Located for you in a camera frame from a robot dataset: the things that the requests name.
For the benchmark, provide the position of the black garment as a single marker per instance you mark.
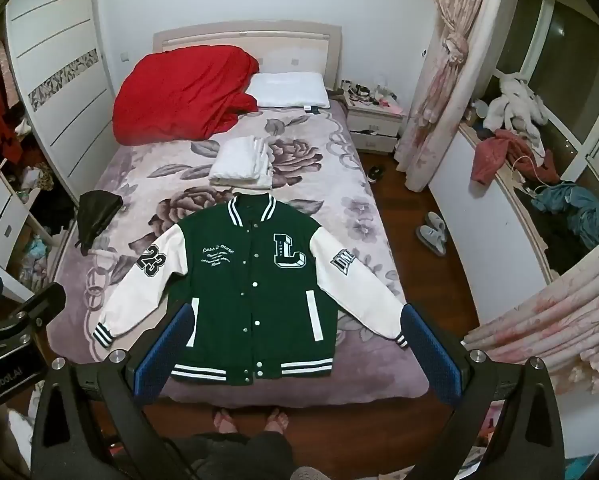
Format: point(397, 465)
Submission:
point(97, 210)

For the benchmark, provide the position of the person's left foot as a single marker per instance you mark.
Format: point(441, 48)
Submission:
point(224, 420)

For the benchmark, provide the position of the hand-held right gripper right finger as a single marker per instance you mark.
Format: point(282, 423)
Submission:
point(429, 355)

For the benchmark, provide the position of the white wardrobe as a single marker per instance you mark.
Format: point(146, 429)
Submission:
point(64, 60)

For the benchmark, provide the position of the nightstand clutter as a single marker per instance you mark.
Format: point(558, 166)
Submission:
point(369, 94)

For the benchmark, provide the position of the white pillow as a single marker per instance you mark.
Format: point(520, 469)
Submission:
point(289, 90)

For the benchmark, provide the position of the white plush toy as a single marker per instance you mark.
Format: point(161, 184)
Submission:
point(514, 105)

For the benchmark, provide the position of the green and white varsity jacket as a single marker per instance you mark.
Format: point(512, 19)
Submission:
point(249, 280)

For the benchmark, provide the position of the beige bed headboard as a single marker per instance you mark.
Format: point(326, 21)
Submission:
point(289, 45)

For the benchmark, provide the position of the white window sill cabinet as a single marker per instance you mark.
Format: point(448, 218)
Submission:
point(469, 210)

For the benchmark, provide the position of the grey slipper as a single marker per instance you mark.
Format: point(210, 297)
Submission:
point(432, 240)
point(437, 221)

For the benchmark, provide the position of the window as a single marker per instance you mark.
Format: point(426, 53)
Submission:
point(569, 50)

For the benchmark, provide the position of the person's foot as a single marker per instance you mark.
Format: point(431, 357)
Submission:
point(224, 420)
point(277, 420)

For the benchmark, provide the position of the floral purple bed blanket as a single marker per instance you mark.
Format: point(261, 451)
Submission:
point(329, 185)

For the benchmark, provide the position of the person's right foot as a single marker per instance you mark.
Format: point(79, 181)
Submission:
point(277, 420)

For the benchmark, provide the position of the small black floor object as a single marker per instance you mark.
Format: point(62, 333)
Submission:
point(375, 173)

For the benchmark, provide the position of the dusty red garment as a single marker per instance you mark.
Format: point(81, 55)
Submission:
point(489, 155)

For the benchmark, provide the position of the loose pink floral curtain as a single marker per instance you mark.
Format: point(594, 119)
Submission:
point(554, 320)

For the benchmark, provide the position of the pile of mixed clothes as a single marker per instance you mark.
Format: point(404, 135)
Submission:
point(54, 205)

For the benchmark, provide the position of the white nightstand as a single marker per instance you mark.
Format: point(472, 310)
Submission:
point(374, 122)

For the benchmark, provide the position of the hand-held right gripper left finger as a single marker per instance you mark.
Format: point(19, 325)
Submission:
point(162, 355)

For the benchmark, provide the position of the blue garment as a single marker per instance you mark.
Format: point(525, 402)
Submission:
point(574, 205)

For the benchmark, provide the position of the person's dark pants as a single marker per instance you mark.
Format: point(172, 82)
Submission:
point(239, 457)

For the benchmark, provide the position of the folded white fleece cloth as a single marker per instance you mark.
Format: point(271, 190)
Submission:
point(242, 162)

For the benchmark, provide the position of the tied pink floral curtain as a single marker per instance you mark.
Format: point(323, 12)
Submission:
point(444, 85)

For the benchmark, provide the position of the red duvet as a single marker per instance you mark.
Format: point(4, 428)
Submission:
point(179, 95)

